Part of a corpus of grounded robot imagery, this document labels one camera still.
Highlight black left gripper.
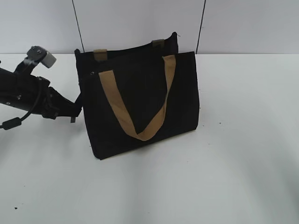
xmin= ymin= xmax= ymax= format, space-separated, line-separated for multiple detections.
xmin=35 ymin=77 xmax=83 ymax=123

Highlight black tote bag tan handles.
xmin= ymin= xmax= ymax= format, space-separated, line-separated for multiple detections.
xmin=74 ymin=32 xmax=199 ymax=160

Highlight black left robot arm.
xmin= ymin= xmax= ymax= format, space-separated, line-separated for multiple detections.
xmin=0 ymin=69 xmax=82 ymax=121

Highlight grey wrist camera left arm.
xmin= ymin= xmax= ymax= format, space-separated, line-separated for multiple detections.
xmin=14 ymin=46 xmax=57 ymax=75

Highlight black cable with ferrite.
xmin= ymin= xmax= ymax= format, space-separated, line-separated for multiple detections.
xmin=0 ymin=81 xmax=45 ymax=131

